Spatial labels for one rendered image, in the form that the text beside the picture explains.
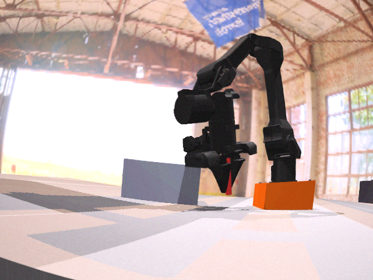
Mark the red peg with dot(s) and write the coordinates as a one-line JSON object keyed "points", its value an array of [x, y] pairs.
{"points": [[229, 191]]}

